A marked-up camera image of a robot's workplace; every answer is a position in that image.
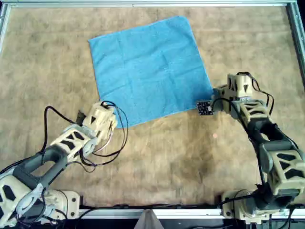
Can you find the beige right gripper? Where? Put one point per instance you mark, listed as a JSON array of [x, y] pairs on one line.
[[240, 86]]

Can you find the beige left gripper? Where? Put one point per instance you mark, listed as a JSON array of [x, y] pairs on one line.
[[100, 119]]

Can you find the blue microfibre cloth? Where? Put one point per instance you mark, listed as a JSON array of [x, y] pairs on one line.
[[147, 71]]

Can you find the beige left robot arm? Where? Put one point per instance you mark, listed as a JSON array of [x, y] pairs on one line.
[[51, 153]]

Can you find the beige right robot arm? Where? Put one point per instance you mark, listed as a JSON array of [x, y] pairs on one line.
[[281, 133]]

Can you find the aluminium frame rail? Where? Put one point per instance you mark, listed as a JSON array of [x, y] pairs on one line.
[[295, 31], [143, 3], [186, 213], [3, 23]]

